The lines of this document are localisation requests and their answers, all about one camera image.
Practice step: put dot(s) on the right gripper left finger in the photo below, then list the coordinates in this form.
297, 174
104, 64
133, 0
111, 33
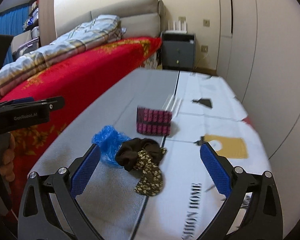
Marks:
82, 169

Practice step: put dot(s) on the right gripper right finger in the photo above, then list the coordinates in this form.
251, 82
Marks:
217, 172

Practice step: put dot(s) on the black pink printed packet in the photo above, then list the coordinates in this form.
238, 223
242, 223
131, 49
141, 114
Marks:
153, 122

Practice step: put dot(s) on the left hand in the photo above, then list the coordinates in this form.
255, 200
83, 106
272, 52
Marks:
6, 169

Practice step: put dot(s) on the blue plastic bag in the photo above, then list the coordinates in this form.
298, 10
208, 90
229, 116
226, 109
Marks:
109, 141

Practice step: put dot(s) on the printed white grey tablecloth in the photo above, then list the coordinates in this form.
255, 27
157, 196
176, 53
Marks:
204, 108

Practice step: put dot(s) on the brown floral cloth scrunchie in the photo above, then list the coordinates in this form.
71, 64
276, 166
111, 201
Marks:
143, 155

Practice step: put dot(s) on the red floral bedspread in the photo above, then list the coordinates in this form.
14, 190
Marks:
80, 80

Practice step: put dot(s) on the blue curtain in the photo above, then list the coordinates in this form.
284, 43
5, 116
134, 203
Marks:
12, 20

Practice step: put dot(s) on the wooden shelf unit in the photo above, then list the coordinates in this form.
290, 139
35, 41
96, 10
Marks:
38, 30

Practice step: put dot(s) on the plaid folded quilt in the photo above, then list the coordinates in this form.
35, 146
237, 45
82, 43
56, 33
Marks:
83, 37

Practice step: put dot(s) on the dark grey nightstand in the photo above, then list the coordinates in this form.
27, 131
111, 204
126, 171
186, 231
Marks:
178, 50

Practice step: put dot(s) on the white wardrobe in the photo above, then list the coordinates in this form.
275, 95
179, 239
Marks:
259, 57

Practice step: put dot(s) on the white router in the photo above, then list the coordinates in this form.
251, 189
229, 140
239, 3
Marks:
176, 27

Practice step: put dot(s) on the grey upholstered headboard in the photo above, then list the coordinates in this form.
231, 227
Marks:
139, 18

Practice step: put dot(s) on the wall socket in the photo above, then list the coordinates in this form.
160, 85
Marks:
204, 48

